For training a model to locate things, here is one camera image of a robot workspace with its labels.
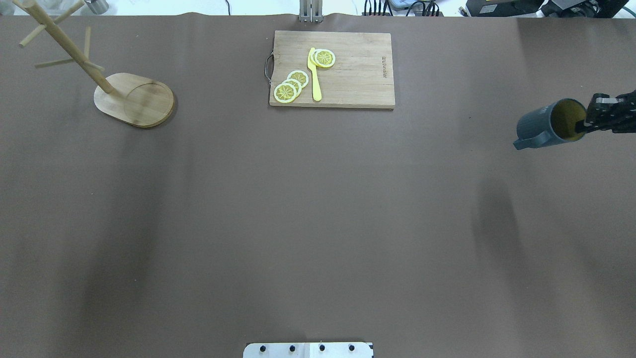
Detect wooden cup rack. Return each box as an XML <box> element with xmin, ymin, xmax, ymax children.
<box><xmin>13</xmin><ymin>0</ymin><xmax>175</xmax><ymax>128</ymax></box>

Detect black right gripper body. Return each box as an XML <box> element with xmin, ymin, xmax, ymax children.
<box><xmin>610</xmin><ymin>90</ymin><xmax>636</xmax><ymax>134</ymax></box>

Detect aluminium frame post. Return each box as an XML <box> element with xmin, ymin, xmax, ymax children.
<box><xmin>299</xmin><ymin>0</ymin><xmax>324</xmax><ymax>23</ymax></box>

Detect yellow plastic knife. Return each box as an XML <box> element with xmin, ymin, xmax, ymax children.
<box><xmin>307</xmin><ymin>47</ymin><xmax>322</xmax><ymax>102</ymax></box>

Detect lemon slice back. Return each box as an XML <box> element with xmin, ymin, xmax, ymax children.
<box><xmin>287</xmin><ymin>70</ymin><xmax>309</xmax><ymax>88</ymax></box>

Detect lemon slice front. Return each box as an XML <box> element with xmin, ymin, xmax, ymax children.
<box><xmin>273</xmin><ymin>83</ymin><xmax>297</xmax><ymax>104</ymax></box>

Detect wooden cutting board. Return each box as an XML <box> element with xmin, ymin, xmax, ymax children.
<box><xmin>269</xmin><ymin>30</ymin><xmax>396</xmax><ymax>110</ymax></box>

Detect lemon slice on knife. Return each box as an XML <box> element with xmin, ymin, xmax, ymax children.
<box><xmin>310</xmin><ymin>48</ymin><xmax>336</xmax><ymax>68</ymax></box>

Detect dark teal mug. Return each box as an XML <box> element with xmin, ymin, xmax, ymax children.
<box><xmin>513</xmin><ymin>99</ymin><xmax>586</xmax><ymax>150</ymax></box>

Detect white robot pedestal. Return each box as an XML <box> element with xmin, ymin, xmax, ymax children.
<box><xmin>242</xmin><ymin>342</ymin><xmax>375</xmax><ymax>358</ymax></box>

